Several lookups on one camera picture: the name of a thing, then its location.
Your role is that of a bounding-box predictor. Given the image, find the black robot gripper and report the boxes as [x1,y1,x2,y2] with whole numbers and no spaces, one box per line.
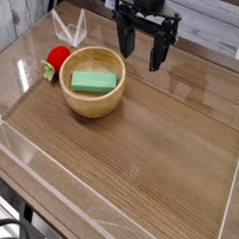
[114,0,181,71]

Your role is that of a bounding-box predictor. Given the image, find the red plush strawberry toy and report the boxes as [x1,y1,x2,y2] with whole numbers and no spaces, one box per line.
[40,45,70,82]

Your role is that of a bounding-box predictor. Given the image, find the wooden bowl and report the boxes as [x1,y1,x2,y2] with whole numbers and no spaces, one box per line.
[60,46,126,118]

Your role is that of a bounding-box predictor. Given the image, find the green rectangular block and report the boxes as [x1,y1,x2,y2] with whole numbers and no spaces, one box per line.
[71,70,117,93]

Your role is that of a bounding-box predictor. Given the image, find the clear acrylic tray wall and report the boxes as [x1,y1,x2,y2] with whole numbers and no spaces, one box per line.
[0,116,159,239]

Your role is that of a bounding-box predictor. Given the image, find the black cable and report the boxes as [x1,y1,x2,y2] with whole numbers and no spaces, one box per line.
[0,218,32,239]

